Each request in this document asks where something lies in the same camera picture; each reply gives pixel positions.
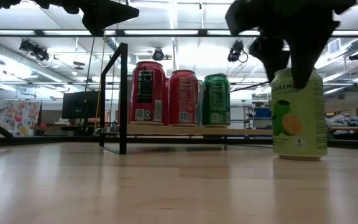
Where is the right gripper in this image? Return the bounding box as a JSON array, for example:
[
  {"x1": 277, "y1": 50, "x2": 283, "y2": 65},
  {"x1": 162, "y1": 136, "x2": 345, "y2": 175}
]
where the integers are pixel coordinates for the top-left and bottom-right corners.
[{"x1": 225, "y1": 0, "x2": 357, "y2": 90}]

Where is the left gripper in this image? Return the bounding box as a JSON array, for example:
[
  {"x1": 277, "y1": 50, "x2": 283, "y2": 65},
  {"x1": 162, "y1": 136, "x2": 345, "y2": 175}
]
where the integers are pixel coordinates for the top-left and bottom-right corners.
[{"x1": 32, "y1": 0, "x2": 140, "y2": 37}]

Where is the light green Sanzo can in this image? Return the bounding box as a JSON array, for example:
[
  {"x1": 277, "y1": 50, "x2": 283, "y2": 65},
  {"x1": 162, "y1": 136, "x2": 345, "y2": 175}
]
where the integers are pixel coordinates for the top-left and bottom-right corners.
[{"x1": 270, "y1": 67, "x2": 328, "y2": 162}]

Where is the dark green soda can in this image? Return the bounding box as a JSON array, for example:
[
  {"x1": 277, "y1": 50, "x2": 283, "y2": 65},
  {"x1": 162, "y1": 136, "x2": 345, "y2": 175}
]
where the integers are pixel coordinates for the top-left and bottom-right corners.
[{"x1": 201, "y1": 73, "x2": 231, "y2": 128}]

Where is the wooden shelf with black frame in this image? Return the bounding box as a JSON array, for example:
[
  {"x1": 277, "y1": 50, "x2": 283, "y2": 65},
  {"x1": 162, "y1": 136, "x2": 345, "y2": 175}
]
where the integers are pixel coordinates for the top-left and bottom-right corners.
[{"x1": 99, "y1": 42, "x2": 275, "y2": 156}]

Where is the red can with black label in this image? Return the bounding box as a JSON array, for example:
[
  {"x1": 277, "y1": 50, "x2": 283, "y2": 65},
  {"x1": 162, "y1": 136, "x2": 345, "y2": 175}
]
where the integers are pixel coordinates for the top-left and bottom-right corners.
[{"x1": 130, "y1": 60, "x2": 167, "y2": 126}]

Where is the white and blue can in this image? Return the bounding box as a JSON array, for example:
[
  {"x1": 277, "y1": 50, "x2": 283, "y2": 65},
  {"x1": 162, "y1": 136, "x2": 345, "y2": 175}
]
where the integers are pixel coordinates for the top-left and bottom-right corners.
[{"x1": 197, "y1": 79, "x2": 204, "y2": 127}]

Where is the blue storage rack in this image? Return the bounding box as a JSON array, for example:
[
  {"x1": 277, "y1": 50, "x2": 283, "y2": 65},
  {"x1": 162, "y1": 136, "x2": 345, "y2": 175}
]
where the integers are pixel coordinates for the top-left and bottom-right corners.
[{"x1": 243, "y1": 104, "x2": 273, "y2": 130}]

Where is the black computer monitor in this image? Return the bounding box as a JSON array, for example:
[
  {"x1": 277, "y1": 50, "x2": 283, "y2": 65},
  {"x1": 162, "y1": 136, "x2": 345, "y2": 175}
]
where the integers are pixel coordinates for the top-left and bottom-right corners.
[{"x1": 62, "y1": 90, "x2": 101, "y2": 120}]

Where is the wooden background table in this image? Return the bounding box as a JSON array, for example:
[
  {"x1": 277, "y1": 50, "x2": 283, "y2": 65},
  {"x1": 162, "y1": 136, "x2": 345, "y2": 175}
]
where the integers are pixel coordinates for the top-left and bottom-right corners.
[{"x1": 327, "y1": 125, "x2": 358, "y2": 132}]

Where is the floral cloth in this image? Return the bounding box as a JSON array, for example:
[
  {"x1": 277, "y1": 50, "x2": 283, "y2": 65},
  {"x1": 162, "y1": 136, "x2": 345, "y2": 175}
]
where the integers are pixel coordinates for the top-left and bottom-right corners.
[{"x1": 0, "y1": 99, "x2": 42, "y2": 138}]

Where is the black overhead frame beam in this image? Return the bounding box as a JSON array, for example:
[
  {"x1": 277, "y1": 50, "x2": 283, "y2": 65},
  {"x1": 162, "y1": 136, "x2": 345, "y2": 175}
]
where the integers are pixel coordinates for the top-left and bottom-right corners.
[{"x1": 0, "y1": 29, "x2": 358, "y2": 38}]

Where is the black overhead camera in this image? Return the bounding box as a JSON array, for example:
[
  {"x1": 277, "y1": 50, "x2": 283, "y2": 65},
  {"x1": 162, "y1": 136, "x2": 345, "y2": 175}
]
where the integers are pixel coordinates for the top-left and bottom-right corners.
[{"x1": 152, "y1": 47, "x2": 165, "y2": 62}]

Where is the black aluminium table frame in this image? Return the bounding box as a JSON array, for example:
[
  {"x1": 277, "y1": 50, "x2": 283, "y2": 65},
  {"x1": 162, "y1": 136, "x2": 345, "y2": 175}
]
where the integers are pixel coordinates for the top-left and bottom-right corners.
[{"x1": 0, "y1": 119, "x2": 358, "y2": 152}]

